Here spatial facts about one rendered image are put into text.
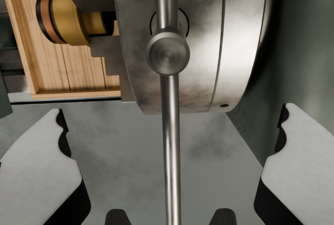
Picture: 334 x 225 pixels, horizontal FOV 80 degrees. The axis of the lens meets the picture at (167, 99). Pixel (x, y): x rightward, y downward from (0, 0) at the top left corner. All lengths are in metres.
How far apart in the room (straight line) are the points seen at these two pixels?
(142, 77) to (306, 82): 0.15
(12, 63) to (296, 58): 0.67
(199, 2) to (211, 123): 1.43
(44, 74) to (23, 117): 1.30
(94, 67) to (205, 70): 0.42
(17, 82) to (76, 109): 1.00
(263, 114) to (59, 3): 0.31
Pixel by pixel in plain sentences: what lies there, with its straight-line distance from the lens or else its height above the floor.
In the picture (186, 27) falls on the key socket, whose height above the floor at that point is 1.23.
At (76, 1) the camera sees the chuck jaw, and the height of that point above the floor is 1.13.
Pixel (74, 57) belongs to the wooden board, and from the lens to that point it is 0.59.
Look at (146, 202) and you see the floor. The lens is 2.01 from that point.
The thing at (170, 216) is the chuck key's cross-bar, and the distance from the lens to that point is 0.17.
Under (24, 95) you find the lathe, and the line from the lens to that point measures 1.14.
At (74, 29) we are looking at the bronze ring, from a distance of 0.33.
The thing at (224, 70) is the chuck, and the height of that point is 1.22.
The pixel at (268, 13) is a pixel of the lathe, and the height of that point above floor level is 1.19.
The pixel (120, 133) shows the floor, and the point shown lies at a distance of 1.65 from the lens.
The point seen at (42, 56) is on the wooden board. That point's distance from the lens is 0.64.
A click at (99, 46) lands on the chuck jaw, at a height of 1.10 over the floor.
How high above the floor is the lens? 1.42
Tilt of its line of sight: 72 degrees down
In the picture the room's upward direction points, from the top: 175 degrees counter-clockwise
